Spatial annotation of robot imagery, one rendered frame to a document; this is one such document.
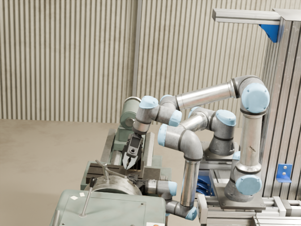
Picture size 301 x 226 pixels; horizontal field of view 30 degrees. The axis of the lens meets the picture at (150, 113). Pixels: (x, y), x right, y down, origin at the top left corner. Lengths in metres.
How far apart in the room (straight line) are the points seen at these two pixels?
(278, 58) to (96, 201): 1.09
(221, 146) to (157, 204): 0.81
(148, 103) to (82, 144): 3.45
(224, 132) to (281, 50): 0.68
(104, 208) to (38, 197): 2.51
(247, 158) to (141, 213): 0.54
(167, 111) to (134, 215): 0.47
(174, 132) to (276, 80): 0.56
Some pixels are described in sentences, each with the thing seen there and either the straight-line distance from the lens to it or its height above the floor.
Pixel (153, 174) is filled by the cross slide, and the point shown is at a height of 0.97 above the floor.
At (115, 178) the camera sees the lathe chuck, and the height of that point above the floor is 1.24.
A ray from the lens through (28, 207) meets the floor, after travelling 4.83.
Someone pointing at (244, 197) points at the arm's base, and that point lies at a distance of 2.81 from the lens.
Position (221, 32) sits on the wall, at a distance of 6.13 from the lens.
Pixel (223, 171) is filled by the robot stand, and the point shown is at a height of 1.07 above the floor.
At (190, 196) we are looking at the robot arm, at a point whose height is 1.09.
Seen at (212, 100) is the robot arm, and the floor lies 1.67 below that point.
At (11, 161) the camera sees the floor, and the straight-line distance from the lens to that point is 5.55.
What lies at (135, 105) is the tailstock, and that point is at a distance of 3.86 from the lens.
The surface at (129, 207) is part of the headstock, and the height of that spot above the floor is 1.26.
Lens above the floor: 2.60
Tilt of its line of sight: 23 degrees down
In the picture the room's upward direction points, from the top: 4 degrees clockwise
